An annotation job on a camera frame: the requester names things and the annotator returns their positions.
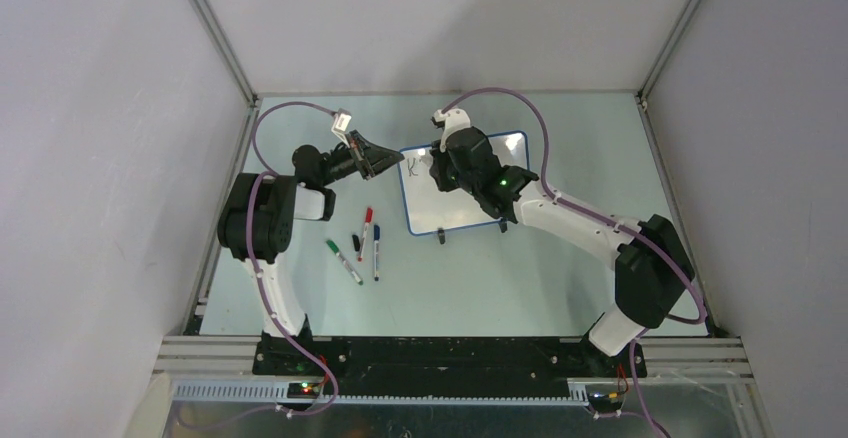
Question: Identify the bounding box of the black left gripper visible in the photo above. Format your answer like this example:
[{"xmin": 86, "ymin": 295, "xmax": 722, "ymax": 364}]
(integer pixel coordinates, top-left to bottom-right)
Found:
[{"xmin": 318, "ymin": 130, "xmax": 402, "ymax": 187}]

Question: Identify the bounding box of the blue-framed whiteboard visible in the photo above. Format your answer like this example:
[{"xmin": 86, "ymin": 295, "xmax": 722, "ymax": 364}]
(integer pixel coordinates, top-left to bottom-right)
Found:
[{"xmin": 398, "ymin": 130, "xmax": 530, "ymax": 236}]

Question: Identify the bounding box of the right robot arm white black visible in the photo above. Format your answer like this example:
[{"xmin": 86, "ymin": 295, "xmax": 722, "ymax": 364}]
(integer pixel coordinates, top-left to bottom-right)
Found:
[{"xmin": 429, "ymin": 127, "xmax": 692, "ymax": 376}]

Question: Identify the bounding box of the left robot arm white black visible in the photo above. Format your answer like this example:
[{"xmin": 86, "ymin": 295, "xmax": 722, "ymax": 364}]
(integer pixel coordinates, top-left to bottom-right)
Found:
[{"xmin": 216, "ymin": 130, "xmax": 403, "ymax": 375}]

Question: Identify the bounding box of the red whiteboard marker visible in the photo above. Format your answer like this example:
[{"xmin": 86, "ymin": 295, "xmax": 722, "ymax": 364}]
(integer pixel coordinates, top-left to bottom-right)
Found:
[{"xmin": 357, "ymin": 207, "xmax": 374, "ymax": 262}]

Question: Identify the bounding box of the blue whiteboard marker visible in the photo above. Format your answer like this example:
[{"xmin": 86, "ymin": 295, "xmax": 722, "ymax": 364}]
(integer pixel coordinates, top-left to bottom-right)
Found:
[{"xmin": 372, "ymin": 224, "xmax": 381, "ymax": 282}]

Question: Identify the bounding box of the green whiteboard marker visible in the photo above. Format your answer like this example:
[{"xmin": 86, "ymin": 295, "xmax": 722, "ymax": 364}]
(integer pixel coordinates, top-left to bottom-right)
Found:
[{"xmin": 325, "ymin": 239, "xmax": 364, "ymax": 286}]

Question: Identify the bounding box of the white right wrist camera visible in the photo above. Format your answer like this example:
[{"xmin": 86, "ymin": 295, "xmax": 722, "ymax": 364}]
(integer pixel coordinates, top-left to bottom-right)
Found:
[{"xmin": 431, "ymin": 108, "xmax": 471, "ymax": 153}]

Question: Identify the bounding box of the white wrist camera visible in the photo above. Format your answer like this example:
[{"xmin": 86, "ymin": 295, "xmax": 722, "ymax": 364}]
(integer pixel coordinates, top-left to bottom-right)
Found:
[
  {"xmin": 331, "ymin": 109, "xmax": 352, "ymax": 142},
  {"xmin": 431, "ymin": 108, "xmax": 471, "ymax": 153}
]

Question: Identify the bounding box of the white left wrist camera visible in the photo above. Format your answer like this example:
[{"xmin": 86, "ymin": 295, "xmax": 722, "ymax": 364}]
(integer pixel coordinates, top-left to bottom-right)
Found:
[{"xmin": 331, "ymin": 109, "xmax": 352, "ymax": 142}]

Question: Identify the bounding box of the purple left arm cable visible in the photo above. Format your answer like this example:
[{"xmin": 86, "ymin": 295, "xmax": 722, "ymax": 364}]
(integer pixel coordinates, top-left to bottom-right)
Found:
[{"xmin": 175, "ymin": 101, "xmax": 340, "ymax": 431}]

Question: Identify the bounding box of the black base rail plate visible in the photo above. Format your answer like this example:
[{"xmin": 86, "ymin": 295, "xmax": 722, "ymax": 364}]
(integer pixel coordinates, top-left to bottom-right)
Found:
[{"xmin": 252, "ymin": 334, "xmax": 647, "ymax": 398}]

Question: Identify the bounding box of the grey slotted cable duct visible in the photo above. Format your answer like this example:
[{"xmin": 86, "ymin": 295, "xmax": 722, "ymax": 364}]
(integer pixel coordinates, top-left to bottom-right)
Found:
[{"xmin": 173, "ymin": 379, "xmax": 589, "ymax": 407}]

